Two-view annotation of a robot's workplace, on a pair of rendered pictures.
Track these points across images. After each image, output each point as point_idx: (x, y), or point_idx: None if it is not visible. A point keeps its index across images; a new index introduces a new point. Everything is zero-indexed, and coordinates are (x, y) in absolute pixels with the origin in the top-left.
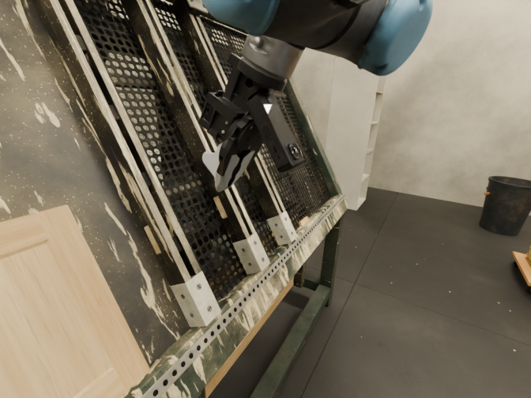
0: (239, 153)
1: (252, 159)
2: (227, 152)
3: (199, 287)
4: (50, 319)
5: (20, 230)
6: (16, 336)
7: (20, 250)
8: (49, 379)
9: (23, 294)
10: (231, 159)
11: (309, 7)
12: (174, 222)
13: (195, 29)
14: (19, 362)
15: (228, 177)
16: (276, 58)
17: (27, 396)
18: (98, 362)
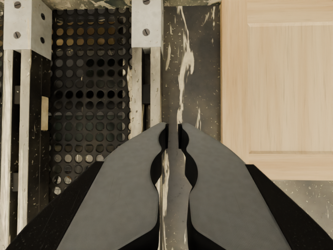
0: (155, 248)
1: (67, 200)
2: None
3: (146, 31)
4: (270, 90)
5: (263, 168)
6: (293, 91)
7: (269, 152)
8: (287, 49)
9: (279, 117)
10: (268, 235)
11: None
12: (137, 120)
13: None
14: (298, 72)
15: (204, 152)
16: None
17: (302, 48)
18: (255, 36)
